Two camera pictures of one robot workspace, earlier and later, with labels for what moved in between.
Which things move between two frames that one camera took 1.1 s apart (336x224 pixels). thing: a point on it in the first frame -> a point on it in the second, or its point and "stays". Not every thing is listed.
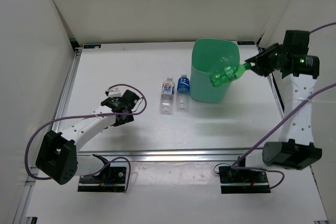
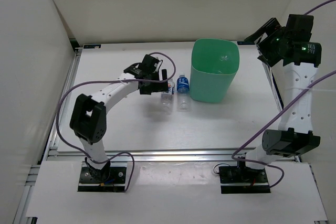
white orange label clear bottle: x=168 y=90 stays
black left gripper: x=130 y=119 -> x=158 y=87
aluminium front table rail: x=175 y=155 stays
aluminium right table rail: x=274 y=90 stays
